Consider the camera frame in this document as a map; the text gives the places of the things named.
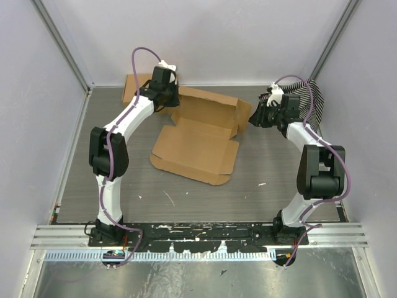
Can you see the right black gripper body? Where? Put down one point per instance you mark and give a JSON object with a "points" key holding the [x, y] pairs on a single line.
{"points": [[269, 113]]}

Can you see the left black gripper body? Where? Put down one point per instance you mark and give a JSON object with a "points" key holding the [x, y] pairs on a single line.
{"points": [[172, 92]]}

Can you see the brown cardboard box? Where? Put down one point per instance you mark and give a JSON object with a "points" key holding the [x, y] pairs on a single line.
{"points": [[131, 90], [200, 144]]}

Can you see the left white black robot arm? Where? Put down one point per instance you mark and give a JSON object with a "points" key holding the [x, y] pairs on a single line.
{"points": [[108, 154]]}

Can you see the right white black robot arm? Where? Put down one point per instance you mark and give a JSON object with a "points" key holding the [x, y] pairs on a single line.
{"points": [[321, 172]]}

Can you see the closed brown cardboard box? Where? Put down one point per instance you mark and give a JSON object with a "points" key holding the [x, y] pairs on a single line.
{"points": [[131, 90]]}

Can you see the black white striped cloth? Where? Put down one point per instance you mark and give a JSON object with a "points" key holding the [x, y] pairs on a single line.
{"points": [[299, 88]]}

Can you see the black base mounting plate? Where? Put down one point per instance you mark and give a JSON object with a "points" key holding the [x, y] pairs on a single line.
{"points": [[196, 237]]}

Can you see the left aluminium corner post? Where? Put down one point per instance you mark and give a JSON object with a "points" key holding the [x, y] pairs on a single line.
{"points": [[55, 34]]}

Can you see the aluminium corner post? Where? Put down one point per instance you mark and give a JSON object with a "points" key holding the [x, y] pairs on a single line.
{"points": [[55, 34], [336, 34]]}

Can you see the right aluminium corner post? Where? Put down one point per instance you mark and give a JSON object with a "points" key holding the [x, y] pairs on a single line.
{"points": [[336, 34]]}

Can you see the aluminium front rail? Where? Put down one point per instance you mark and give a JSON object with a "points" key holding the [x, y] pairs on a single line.
{"points": [[328, 235]]}

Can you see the white slotted cable duct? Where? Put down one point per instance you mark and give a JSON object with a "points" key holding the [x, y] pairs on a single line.
{"points": [[119, 255]]}

